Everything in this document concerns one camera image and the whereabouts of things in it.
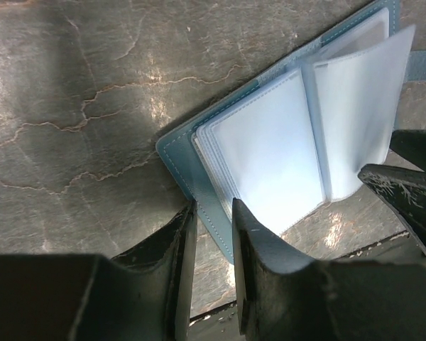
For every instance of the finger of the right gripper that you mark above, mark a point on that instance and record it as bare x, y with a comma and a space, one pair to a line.
401, 189

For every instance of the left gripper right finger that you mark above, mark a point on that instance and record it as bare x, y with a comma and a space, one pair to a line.
284, 294

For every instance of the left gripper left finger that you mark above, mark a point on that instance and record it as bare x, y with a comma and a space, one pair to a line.
142, 294

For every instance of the blue leather card holder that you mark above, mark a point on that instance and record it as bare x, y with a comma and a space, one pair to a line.
296, 136

